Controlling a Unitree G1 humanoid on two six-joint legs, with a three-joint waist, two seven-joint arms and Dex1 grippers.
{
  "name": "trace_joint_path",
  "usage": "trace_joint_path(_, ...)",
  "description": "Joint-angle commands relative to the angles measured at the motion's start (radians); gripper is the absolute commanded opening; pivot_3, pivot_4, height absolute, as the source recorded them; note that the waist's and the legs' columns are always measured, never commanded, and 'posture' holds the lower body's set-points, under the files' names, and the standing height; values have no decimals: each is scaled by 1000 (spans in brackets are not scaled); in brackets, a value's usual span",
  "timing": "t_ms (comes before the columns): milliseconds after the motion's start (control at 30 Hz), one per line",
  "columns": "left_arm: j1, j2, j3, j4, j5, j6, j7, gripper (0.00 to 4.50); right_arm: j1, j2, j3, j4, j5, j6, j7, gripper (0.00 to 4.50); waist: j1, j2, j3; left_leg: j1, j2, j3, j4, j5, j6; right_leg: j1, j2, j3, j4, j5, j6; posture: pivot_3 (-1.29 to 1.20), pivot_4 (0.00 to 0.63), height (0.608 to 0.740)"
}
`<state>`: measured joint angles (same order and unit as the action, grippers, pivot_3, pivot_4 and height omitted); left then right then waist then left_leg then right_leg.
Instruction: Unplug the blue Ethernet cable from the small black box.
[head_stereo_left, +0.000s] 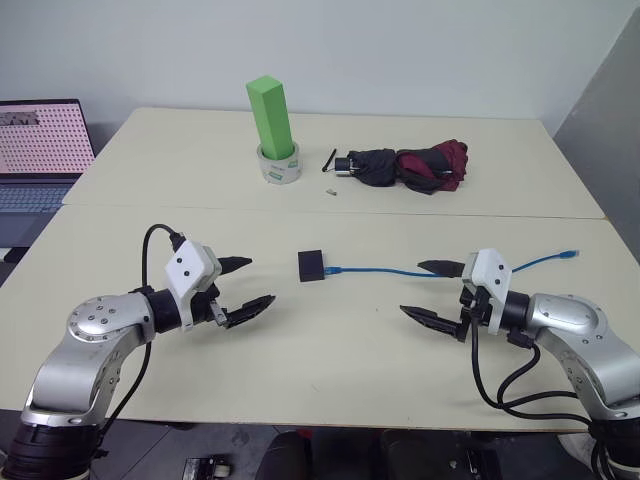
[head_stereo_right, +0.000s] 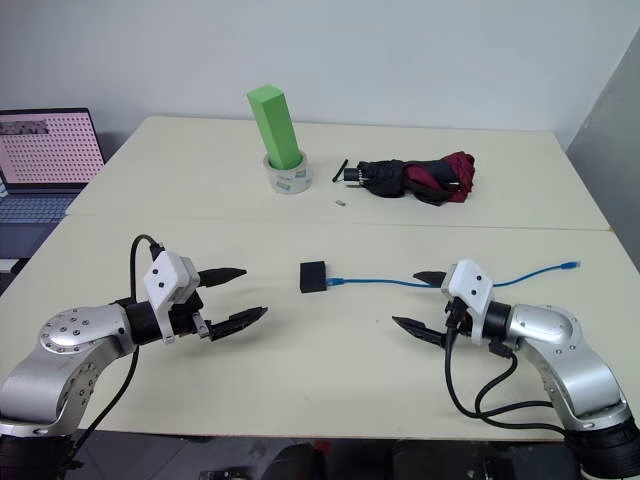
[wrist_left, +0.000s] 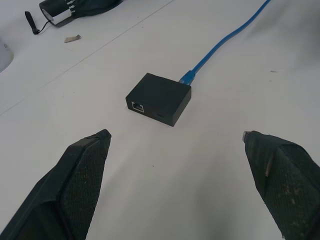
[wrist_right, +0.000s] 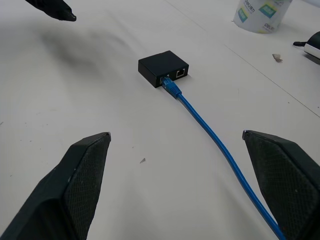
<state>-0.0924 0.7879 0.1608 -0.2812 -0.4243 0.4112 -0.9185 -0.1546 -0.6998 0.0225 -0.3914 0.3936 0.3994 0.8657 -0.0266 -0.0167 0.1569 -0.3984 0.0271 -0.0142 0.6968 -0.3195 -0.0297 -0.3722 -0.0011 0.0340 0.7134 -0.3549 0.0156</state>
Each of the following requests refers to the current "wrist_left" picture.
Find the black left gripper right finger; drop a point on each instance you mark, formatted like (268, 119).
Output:
(287, 185)

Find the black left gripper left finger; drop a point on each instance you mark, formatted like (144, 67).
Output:
(62, 190)

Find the black network adapter box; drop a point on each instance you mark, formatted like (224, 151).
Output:
(158, 98)

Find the white round object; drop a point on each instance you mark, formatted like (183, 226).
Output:
(4, 56)

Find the black and silver cylindrical device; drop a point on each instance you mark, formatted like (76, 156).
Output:
(72, 8)

